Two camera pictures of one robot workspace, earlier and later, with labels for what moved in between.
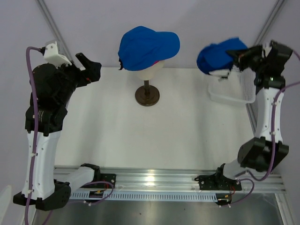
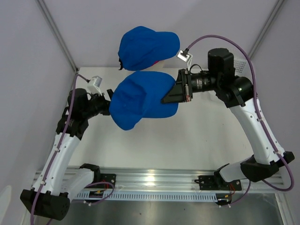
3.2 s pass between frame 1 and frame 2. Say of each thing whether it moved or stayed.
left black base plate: stayed
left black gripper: moved
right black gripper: moved
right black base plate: stayed
